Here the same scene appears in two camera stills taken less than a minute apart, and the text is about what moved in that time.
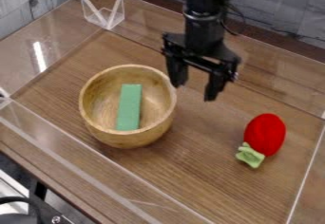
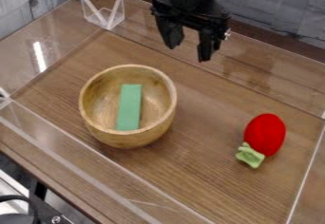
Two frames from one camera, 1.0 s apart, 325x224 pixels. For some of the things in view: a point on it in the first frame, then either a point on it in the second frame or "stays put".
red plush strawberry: x=263 y=137 stays put
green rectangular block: x=128 y=113 stays put
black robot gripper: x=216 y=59 to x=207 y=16
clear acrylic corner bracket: x=104 y=17 stays put
